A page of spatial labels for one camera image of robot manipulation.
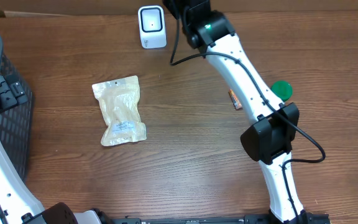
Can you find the green lid jar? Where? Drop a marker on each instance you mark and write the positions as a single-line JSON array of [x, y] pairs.
[[282, 89]]

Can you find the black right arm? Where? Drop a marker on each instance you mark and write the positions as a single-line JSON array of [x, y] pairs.
[[273, 123]]

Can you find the white barcode scanner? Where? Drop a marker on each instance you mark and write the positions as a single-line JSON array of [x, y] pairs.
[[152, 27]]

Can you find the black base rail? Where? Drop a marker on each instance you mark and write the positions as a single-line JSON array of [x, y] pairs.
[[247, 219]]

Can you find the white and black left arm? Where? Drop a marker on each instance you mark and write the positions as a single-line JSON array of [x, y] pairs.
[[18, 205]]

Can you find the grey plastic basket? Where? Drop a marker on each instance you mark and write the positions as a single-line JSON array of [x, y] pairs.
[[16, 112]]

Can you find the orange tissue pack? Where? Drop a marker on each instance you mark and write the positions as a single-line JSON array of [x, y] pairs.
[[236, 103]]

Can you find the clear plastic bag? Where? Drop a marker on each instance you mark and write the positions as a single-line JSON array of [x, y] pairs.
[[118, 102]]

